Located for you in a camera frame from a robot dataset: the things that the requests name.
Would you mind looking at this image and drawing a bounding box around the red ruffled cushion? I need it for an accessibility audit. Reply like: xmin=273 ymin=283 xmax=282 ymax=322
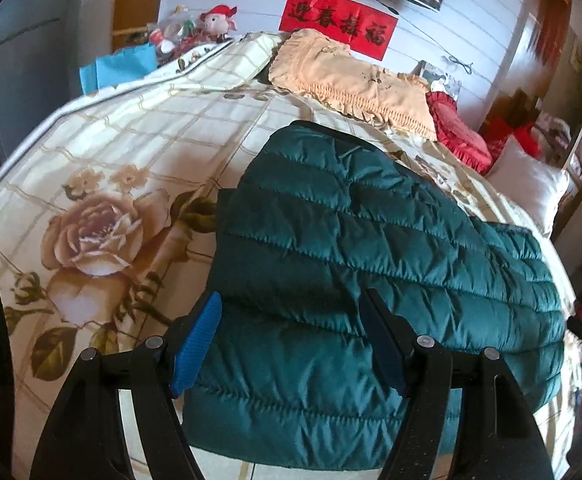
xmin=425 ymin=91 xmax=492 ymax=174

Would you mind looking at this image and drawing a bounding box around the yellow ruffled pillow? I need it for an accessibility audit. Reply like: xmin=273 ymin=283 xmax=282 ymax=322
xmin=268 ymin=28 xmax=436 ymax=140

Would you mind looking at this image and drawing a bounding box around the pig plush toy red hat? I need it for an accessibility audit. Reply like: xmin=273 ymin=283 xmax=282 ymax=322
xmin=200 ymin=4 xmax=238 ymax=42

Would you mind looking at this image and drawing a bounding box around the grey refrigerator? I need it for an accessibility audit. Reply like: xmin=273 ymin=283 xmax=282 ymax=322
xmin=0 ymin=0 xmax=115 ymax=165

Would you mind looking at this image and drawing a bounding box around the wooden chair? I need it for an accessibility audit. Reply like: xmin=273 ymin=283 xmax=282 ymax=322
xmin=532 ymin=112 xmax=582 ymax=242

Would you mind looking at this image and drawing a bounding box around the white pillow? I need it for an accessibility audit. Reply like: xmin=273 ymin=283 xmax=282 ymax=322
xmin=486 ymin=136 xmax=568 ymax=236

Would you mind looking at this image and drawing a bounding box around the dark green quilted jacket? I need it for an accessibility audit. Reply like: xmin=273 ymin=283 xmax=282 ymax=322
xmin=184 ymin=122 xmax=565 ymax=471

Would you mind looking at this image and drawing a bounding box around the framed photo on headboard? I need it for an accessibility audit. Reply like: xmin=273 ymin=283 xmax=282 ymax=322
xmin=414 ymin=61 xmax=462 ymax=101

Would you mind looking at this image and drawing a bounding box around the red banner with characters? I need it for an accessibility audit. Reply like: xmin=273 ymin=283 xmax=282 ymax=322
xmin=279 ymin=0 xmax=398 ymax=61

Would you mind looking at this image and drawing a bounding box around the cream floral bed sheet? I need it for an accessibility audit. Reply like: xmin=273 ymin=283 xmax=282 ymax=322
xmin=0 ymin=30 xmax=582 ymax=480

